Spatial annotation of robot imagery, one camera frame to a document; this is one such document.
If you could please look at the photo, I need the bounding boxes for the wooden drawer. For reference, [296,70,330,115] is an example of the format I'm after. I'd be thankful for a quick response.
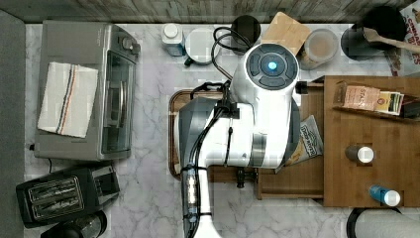
[208,81,325,200]

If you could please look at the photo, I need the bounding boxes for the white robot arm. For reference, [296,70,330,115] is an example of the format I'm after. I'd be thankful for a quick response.
[173,43,300,238]

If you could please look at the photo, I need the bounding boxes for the wooden serving tray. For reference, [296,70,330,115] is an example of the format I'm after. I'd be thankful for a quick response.
[167,89,236,182]

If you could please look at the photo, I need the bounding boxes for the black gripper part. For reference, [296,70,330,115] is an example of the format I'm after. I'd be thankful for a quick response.
[236,168,258,188]

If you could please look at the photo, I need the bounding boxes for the white lid mug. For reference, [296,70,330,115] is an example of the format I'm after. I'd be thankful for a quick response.
[184,28,215,66]

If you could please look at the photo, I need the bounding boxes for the dark grey cup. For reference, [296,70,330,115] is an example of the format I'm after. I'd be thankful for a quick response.
[230,15,261,56]

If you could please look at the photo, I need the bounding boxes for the chips bag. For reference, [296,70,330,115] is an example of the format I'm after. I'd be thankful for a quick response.
[284,115,324,167]

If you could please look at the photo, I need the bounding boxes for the teal box wooden lid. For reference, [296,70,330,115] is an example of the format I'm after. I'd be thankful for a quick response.
[262,12,310,56]

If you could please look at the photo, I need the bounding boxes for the silver toaster oven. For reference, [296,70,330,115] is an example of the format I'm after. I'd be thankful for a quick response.
[34,20,141,161]

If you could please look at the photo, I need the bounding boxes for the clear lidded jar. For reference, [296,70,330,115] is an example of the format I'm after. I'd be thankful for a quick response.
[296,29,338,70]

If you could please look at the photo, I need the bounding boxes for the striped white dish towel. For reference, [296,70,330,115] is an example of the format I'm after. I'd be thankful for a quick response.
[38,61,98,138]

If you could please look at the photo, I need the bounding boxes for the tea bag packets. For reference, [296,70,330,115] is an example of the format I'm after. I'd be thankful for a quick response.
[334,81,404,116]

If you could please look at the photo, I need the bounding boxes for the black coffee grinder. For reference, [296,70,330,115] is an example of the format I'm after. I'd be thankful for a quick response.
[40,210,108,238]

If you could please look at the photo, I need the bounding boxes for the silver shaker white cap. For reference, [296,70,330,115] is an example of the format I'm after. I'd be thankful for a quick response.
[345,145,374,164]

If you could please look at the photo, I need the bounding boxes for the black two-slot toaster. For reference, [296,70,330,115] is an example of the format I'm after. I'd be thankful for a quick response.
[16,165,120,228]

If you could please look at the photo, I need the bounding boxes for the wooden spoon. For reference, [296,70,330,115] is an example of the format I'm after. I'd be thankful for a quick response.
[364,28,420,54]

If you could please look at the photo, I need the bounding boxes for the wooden cabinet organizer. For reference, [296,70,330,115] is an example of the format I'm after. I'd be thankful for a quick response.
[320,75,420,207]

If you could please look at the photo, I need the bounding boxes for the paper towel roll holder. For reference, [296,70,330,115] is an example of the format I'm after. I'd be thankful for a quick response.
[346,208,420,238]

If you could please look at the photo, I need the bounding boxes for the blue bottle white cap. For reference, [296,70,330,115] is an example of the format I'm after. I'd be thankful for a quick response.
[368,184,401,206]

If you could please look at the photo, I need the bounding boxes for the black utensil holder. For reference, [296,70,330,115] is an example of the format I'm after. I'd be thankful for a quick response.
[341,6,406,60]

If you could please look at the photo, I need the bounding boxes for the cereal box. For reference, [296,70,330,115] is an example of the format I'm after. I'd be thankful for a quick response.
[384,0,420,76]

